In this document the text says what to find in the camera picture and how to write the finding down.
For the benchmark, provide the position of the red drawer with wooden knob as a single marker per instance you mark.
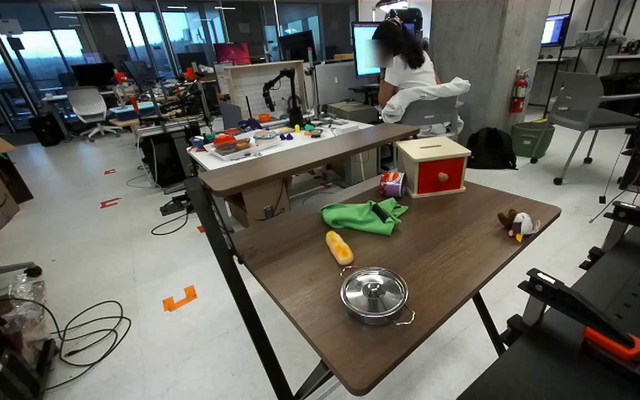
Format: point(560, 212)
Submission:
point(442, 175)

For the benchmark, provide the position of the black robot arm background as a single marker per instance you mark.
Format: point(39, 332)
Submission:
point(295, 111)

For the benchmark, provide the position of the green cloth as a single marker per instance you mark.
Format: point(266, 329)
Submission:
point(372, 217)

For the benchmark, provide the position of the cardboard box under shelf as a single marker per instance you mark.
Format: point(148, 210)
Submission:
point(260, 200)

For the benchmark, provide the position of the small colourful cube toy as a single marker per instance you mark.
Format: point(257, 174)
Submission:
point(393, 183)

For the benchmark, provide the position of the dark wooden shelf board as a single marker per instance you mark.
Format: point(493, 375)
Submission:
point(296, 158)

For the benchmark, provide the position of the white table with toys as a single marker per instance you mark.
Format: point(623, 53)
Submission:
point(272, 140)

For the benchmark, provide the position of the steel pot with lid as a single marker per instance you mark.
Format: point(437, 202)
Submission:
point(377, 295)

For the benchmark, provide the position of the grey office chair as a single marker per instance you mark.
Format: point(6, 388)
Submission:
point(435, 117)

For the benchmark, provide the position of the computer monitor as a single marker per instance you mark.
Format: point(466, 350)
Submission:
point(364, 49)

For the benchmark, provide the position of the seated person in white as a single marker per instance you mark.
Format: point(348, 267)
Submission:
point(402, 59)

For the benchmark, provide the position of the black backpack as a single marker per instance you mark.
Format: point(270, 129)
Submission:
point(490, 149)

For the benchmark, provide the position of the plush toy animal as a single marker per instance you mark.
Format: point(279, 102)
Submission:
point(519, 225)

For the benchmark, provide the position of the green bin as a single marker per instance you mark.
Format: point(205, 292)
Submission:
point(532, 138)

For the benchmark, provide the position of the red fire extinguisher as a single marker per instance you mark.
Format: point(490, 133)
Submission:
point(519, 91)

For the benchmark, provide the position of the black orange clamp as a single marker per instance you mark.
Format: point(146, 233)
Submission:
point(599, 329)

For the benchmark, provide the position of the white office chair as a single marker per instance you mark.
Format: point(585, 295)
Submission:
point(89, 108)

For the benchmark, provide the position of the grey chair at right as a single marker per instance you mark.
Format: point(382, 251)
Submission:
point(578, 102)

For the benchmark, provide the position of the black table frame legs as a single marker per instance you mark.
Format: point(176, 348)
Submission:
point(220, 242)

